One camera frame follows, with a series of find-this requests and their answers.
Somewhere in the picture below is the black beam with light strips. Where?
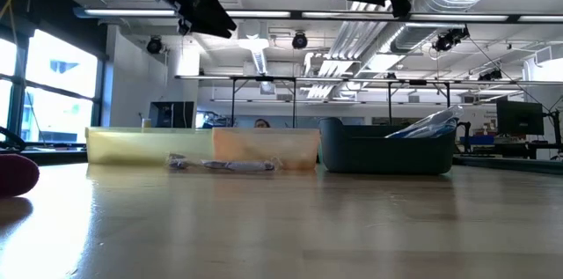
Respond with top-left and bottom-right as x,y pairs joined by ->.
74,7 -> 563,25

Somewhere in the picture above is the grey round ventilation duct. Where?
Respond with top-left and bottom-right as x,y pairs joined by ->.
389,0 -> 514,54

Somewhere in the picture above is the orange plastic bin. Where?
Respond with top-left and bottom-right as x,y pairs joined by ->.
212,127 -> 321,171

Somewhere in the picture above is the silver ventilation duct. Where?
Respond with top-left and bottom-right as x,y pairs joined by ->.
303,0 -> 402,100

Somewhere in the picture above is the dark green plastic basket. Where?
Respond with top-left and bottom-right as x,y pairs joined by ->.
318,116 -> 457,176

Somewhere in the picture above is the large black framed window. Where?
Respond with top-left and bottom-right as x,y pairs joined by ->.
0,27 -> 106,146

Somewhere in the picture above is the yellow plastic bin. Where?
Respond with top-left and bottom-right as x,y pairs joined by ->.
85,127 -> 216,166

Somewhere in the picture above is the blue box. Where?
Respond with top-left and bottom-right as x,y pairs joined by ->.
459,135 -> 496,146

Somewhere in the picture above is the magenta cloth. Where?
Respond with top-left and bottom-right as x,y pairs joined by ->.
0,152 -> 40,199

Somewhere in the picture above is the purple toothbrush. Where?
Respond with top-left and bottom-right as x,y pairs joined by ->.
165,152 -> 283,173

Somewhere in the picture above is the black computer monitor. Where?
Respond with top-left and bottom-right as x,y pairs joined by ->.
149,101 -> 195,129
496,99 -> 545,136

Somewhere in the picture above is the black desk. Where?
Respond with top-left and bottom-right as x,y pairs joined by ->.
452,140 -> 563,160

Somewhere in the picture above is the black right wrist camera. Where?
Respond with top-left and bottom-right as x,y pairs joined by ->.
390,0 -> 413,19

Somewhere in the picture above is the blue toothbrush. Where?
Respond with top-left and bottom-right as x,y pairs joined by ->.
385,105 -> 465,140

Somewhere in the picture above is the black metal gantry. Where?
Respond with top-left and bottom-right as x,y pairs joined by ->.
298,78 -> 454,124
175,75 -> 300,129

